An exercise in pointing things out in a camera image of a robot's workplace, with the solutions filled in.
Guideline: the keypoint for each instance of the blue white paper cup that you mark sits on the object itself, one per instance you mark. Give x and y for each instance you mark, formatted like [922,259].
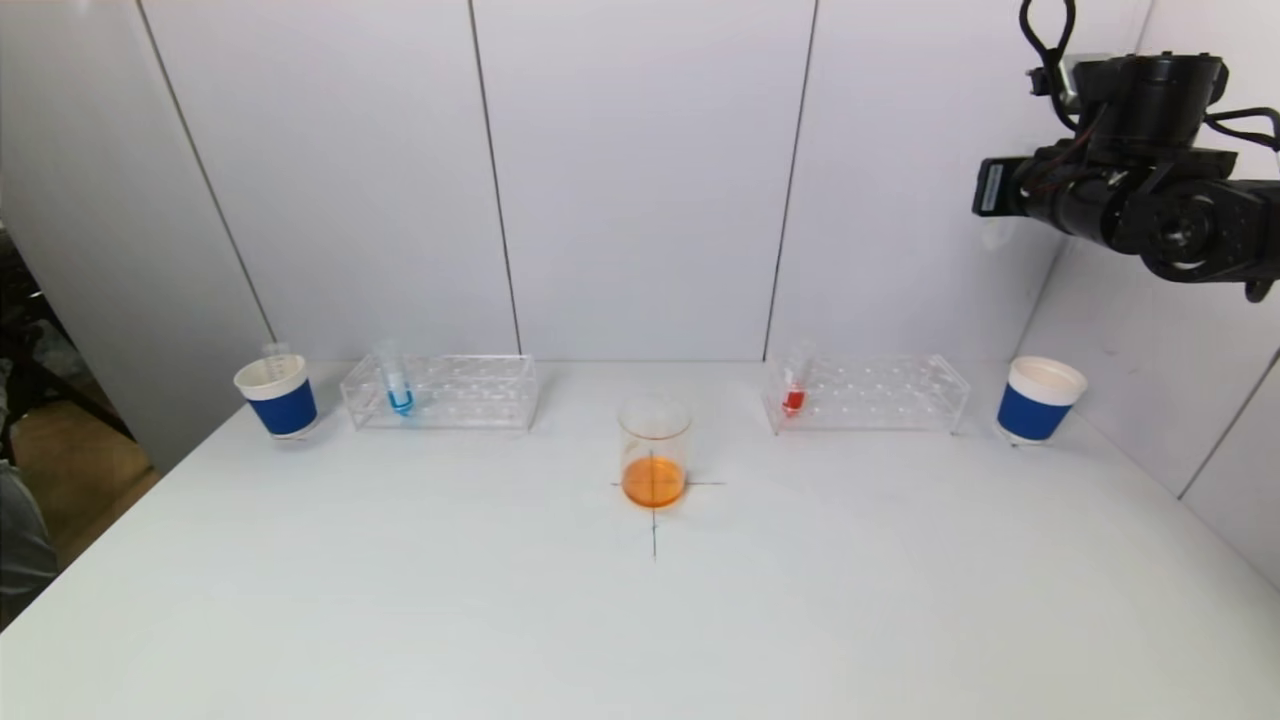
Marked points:
[285,408]
[1035,410]

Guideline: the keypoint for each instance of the clear graduated plastic test tube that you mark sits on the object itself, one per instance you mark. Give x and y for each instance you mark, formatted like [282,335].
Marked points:
[276,354]

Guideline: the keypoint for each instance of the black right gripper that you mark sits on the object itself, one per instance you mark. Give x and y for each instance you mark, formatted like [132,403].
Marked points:
[993,187]

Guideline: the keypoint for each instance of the black metal stand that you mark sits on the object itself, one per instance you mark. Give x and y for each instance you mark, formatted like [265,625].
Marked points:
[20,330]

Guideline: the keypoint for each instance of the test tube with red liquid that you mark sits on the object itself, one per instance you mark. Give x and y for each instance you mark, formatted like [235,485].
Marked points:
[794,400]

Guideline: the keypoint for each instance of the test tube with blue liquid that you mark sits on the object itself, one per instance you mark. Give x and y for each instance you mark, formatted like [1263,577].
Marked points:
[400,395]

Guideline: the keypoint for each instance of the person in grey clothing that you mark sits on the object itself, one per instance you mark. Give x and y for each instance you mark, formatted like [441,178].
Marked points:
[22,530]

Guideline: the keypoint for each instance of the test tube with yellow liquid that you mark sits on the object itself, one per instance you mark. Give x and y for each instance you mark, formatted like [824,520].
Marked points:
[997,232]

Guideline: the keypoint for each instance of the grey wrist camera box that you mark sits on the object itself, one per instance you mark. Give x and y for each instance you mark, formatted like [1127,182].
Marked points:
[1070,80]

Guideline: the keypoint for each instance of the clear acrylic test tube rack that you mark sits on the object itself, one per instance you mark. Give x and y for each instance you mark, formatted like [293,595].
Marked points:
[460,395]
[870,395]

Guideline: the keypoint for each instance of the clear glass beaker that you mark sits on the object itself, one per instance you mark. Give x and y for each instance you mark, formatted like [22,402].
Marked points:
[654,470]

